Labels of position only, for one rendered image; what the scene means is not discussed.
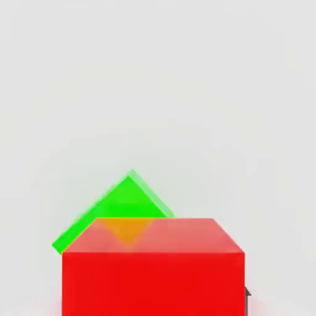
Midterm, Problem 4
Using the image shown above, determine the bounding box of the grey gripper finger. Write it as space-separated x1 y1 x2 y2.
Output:
244 286 272 316

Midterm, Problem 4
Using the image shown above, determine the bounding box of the small red cube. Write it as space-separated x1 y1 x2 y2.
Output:
61 217 246 316

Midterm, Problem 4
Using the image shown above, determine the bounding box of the small green cube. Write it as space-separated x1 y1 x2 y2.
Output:
51 168 177 256

